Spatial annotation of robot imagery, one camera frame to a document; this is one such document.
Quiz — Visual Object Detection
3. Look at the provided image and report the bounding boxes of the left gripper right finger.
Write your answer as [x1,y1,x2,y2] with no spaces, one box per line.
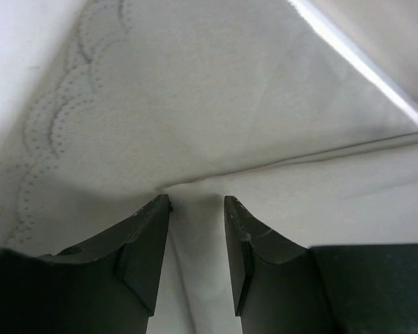
[224,196,418,333]

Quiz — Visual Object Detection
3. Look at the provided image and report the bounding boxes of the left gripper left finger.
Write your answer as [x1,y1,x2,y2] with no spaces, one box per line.
[0,195,170,333]

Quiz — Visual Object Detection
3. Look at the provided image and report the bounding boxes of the grey cloth placemat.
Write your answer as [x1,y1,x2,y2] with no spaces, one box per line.
[0,1,418,333]

